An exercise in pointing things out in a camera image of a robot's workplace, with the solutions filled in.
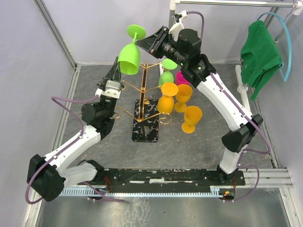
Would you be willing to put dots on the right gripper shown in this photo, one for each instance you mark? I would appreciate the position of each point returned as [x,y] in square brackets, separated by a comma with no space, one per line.
[150,43]

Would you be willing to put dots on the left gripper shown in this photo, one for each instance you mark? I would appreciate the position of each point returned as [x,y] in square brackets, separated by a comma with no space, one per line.
[117,77]

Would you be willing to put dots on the green wine glass front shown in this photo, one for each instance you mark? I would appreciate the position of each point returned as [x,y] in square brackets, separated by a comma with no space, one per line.
[129,57]

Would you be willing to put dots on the green wine glass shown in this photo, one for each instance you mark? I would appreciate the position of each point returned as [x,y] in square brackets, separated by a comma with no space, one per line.
[129,57]
[168,65]

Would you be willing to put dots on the orange wine glass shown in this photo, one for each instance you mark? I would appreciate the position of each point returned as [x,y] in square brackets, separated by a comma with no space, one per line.
[184,94]
[166,102]
[192,116]

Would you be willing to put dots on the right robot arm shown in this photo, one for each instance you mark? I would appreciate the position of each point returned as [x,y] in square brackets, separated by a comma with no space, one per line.
[196,68]

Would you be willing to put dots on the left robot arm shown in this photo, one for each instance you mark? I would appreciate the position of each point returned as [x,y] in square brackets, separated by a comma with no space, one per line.
[50,174]

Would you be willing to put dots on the gold wine glass rack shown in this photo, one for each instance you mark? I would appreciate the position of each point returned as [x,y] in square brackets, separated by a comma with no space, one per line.
[146,115]

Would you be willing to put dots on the orange wine glass front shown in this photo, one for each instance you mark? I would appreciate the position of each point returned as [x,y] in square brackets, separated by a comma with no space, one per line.
[192,116]

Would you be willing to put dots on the pink plastic cup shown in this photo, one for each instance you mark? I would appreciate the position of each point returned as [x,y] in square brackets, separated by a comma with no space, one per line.
[180,79]

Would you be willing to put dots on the green cloth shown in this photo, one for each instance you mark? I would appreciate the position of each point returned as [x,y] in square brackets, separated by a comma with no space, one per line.
[260,58]

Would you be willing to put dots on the blue clothes hanger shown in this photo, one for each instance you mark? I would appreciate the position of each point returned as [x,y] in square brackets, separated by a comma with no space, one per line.
[285,75]

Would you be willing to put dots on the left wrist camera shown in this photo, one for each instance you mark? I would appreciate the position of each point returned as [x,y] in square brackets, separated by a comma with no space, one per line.
[111,88]

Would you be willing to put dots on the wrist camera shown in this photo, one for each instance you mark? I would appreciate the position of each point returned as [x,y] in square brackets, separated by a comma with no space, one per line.
[111,88]
[177,23]

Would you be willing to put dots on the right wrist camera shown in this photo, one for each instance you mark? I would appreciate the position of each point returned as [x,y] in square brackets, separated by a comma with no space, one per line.
[177,23]

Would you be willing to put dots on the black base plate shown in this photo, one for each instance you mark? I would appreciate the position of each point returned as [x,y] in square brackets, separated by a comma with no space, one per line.
[165,180]

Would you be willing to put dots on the silver clothes rail stand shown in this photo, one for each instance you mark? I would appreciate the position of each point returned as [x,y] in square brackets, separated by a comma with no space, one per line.
[296,6]

